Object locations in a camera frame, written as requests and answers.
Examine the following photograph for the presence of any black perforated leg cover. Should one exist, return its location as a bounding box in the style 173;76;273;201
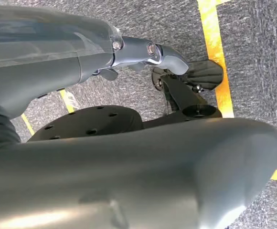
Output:
27;105;145;143

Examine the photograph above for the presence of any grey robot leg shell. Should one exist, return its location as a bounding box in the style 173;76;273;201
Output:
0;118;277;229

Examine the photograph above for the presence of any thin yellow floor tape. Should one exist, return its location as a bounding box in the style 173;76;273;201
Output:
60;89;76;114
21;113;35;136

